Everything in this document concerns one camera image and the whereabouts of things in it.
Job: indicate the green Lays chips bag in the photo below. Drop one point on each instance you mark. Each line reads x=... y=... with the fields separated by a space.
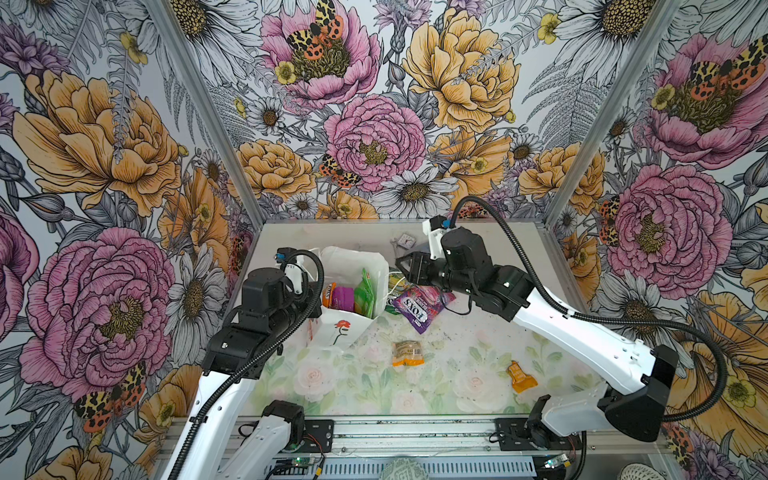
x=365 y=296

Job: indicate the green Foxs candy bag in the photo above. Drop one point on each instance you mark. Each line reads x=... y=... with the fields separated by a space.
x=397 y=285

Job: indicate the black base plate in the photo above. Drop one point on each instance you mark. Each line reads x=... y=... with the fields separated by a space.
x=311 y=436
x=522 y=434

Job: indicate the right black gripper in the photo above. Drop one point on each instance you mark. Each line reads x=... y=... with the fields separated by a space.
x=417 y=267

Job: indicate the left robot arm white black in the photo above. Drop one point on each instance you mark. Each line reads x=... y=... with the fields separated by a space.
x=232 y=367

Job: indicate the purple Lotte gummy bag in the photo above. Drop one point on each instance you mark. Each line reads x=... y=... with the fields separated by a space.
x=343 y=299

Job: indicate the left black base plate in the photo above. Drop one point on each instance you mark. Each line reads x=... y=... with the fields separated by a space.
x=311 y=436

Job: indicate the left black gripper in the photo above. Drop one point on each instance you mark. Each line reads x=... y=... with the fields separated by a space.
x=307 y=290

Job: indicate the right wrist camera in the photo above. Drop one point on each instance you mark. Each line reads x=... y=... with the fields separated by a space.
x=434 y=229

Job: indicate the aluminium mounting rail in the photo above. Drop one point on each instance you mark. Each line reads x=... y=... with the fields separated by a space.
x=457 y=447

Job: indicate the purple Foxs berries candy bag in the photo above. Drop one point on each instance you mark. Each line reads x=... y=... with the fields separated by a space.
x=420 y=305

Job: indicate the blue grey glasses case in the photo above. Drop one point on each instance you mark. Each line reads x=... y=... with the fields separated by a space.
x=423 y=248

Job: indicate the orange Foxs candy bag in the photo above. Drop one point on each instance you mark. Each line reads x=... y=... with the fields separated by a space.
x=327 y=294

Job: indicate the small square clock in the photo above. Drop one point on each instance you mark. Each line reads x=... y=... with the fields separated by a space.
x=406 y=241

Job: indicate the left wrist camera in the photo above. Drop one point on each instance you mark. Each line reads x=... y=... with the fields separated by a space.
x=291 y=264

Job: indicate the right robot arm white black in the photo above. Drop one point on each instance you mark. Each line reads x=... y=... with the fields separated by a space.
x=637 y=378

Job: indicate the small tan snack packet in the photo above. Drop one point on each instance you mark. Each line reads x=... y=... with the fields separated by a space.
x=407 y=353

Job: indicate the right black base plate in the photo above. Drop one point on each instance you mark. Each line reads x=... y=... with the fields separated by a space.
x=522 y=434

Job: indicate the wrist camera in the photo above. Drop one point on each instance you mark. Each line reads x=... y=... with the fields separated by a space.
x=434 y=229
x=291 y=264

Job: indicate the white floral paper bag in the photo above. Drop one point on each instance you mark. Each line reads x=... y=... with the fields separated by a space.
x=336 y=329

